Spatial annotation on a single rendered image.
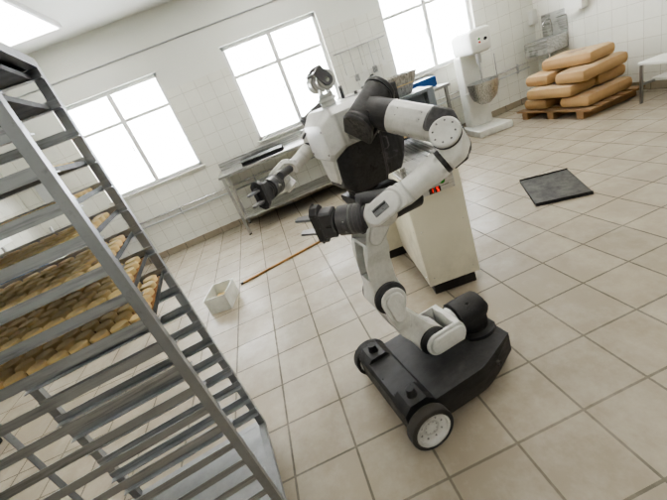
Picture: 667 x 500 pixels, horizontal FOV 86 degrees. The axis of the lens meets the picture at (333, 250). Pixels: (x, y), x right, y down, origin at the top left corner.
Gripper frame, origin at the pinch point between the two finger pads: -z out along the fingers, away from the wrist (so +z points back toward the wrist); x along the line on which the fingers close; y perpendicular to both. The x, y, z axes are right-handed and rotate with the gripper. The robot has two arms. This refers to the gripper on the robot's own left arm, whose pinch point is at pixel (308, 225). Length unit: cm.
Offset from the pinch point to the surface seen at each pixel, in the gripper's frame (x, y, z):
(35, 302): 17, 45, -54
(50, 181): 40, 31, -38
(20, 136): 50, 29, -38
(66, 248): 25, 35, -45
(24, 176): 43, 32, -44
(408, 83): -9, -190, 6
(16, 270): 25, 43, -53
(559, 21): -73, -597, 166
